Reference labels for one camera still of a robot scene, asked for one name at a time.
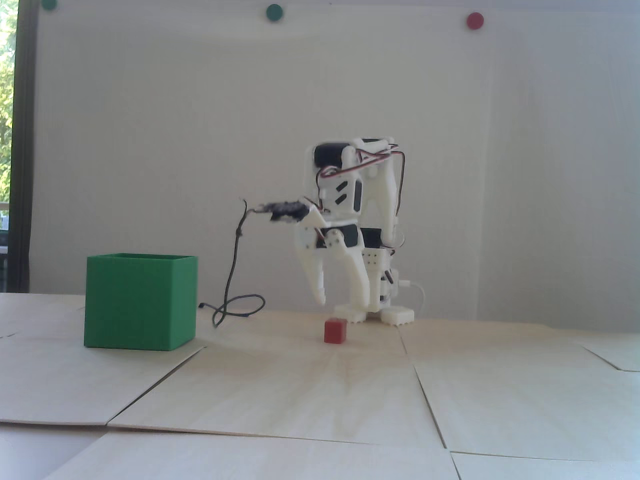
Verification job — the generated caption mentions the black camera cable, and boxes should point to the black camera cable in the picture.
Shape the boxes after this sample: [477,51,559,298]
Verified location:
[198,198,267,329]

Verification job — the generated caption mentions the white power cable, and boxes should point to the white power cable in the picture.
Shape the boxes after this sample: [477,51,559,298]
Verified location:
[406,281,427,319]

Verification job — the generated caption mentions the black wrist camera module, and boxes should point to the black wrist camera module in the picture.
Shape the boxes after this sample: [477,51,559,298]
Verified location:
[257,199,309,224]

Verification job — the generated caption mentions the red black servo wires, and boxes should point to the red black servo wires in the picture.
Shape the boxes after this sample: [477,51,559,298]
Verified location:
[318,144,407,251]

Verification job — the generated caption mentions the dark window frame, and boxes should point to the dark window frame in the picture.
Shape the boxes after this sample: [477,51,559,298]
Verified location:
[8,0,40,294]

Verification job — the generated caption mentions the green open box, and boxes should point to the green open box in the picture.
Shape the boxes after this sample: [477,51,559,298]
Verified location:
[84,253,199,352]

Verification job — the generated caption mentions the red cube block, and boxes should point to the red cube block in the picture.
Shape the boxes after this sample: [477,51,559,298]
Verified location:
[323,318,348,345]

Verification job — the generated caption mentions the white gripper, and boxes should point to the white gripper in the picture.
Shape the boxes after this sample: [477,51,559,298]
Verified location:
[296,209,371,311]

